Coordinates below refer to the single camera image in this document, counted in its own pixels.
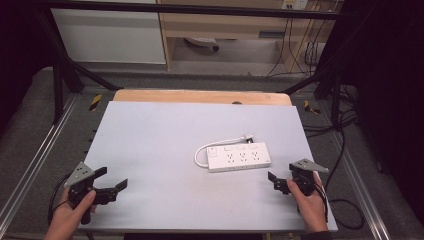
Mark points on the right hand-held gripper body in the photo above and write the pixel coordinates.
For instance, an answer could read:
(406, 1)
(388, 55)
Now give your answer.
(305, 166)

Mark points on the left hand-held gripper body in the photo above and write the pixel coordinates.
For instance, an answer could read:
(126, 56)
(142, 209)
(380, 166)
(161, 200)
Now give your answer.
(80, 173)

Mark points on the white power strip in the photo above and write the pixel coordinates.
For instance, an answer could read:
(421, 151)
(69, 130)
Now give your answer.
(238, 157)

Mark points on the white plug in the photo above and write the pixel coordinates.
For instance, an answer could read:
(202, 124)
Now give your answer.
(248, 136)

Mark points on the person's right hand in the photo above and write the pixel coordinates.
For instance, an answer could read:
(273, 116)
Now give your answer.
(311, 210)

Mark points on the person's left hand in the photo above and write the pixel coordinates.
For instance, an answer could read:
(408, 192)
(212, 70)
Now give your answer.
(65, 220)

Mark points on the black curtain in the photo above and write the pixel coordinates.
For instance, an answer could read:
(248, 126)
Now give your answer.
(16, 50)
(390, 100)

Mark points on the wooden table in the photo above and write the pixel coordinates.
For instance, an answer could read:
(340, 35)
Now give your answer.
(200, 96)

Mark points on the white cabinet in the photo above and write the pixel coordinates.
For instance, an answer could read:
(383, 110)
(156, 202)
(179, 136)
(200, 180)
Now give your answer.
(110, 36)

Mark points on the white device under desk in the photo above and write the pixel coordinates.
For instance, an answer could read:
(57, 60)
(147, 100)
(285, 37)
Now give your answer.
(201, 41)

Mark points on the wooden desk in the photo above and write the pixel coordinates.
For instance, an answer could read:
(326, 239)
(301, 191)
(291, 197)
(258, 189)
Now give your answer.
(220, 25)

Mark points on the aluminium rail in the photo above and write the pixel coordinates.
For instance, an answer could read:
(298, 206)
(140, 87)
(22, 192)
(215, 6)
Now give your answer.
(363, 186)
(40, 156)

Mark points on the black metal frame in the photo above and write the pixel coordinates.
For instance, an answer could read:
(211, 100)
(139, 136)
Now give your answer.
(66, 71)

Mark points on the white wall socket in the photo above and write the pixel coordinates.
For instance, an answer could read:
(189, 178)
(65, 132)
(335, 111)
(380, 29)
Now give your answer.
(295, 4)

